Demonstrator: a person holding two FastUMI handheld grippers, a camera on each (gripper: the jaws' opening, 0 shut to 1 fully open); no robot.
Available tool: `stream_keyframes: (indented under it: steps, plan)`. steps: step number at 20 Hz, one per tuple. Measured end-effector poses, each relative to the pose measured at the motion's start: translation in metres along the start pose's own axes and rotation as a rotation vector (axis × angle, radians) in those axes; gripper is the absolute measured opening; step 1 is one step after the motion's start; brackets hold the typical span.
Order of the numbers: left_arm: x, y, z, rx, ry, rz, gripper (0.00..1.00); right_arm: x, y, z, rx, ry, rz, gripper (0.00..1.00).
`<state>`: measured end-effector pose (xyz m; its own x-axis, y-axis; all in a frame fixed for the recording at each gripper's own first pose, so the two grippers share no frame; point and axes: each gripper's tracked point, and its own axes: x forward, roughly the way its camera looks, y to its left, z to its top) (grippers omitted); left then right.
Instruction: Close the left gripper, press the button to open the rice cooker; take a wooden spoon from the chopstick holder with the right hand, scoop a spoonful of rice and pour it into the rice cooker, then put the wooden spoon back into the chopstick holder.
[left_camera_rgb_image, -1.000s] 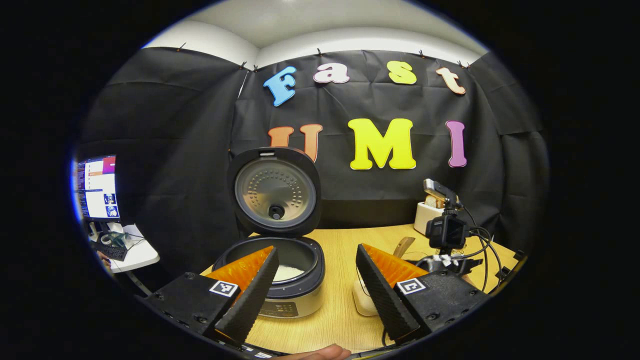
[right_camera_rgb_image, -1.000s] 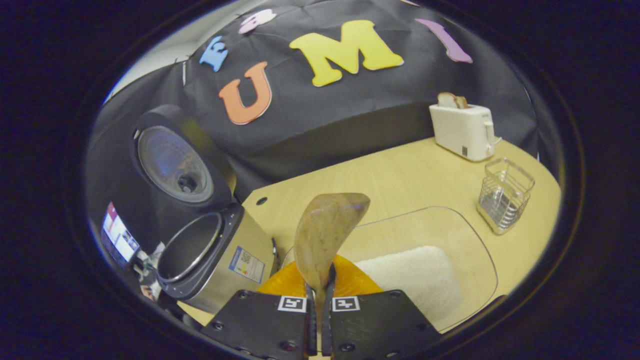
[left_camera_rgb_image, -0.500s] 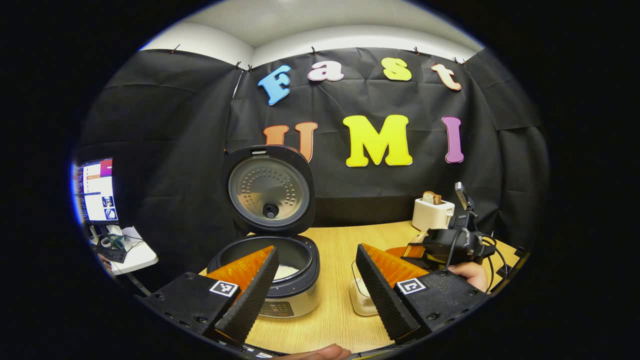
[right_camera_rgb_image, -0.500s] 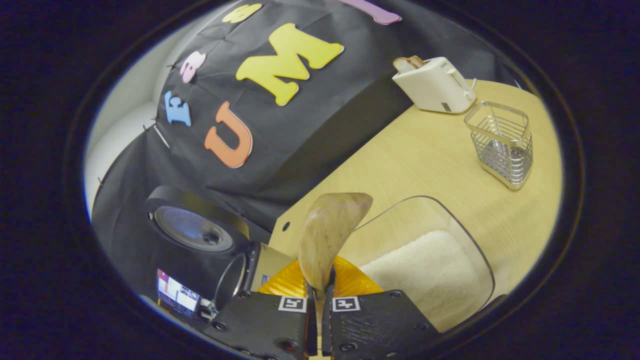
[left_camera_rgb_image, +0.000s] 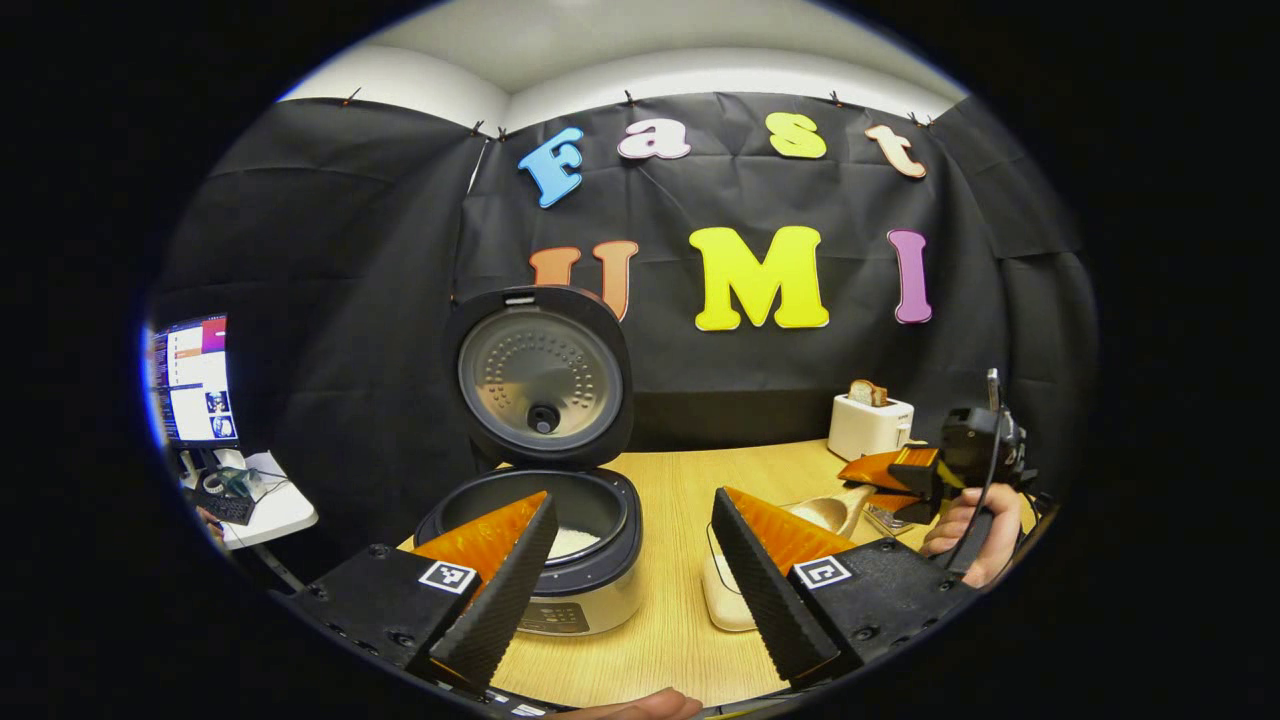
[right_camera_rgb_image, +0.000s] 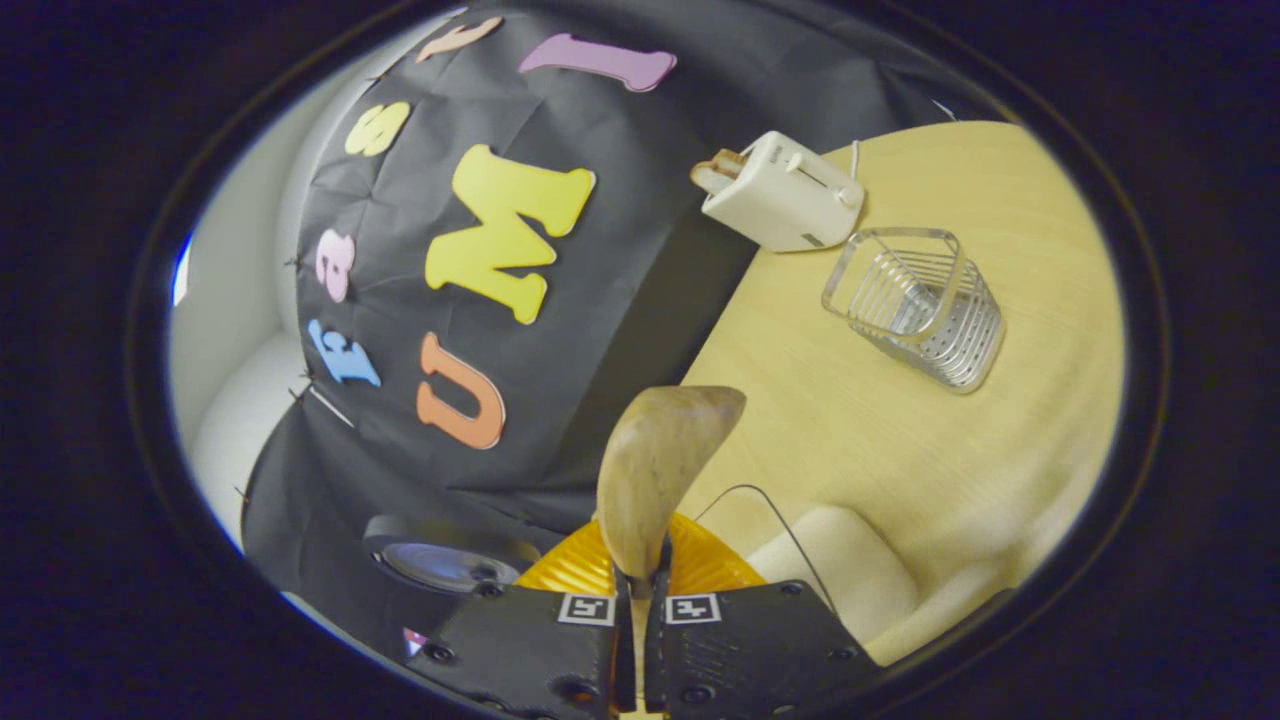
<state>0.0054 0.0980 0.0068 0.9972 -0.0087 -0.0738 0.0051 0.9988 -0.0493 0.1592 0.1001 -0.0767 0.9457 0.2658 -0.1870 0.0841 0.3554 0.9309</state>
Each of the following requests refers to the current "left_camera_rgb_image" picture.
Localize wooden spoon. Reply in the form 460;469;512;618
785;485;879;538

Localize silver black rice cooker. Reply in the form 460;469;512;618
413;285;646;638

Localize white rice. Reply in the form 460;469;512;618
548;527;603;561

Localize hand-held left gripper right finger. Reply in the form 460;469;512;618
710;487;986;693

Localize white toaster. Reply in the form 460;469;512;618
828;393;915;463

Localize black keyboard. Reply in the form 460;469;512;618
185;487;256;526

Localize white side table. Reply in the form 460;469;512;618
180;450;319;591

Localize black backdrop cloth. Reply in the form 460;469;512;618
150;92;1096;556

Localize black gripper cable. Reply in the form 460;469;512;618
948;405;1006;576

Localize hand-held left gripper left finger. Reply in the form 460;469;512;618
290;490;561;693

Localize computer monitor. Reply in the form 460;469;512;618
150;314;241;448

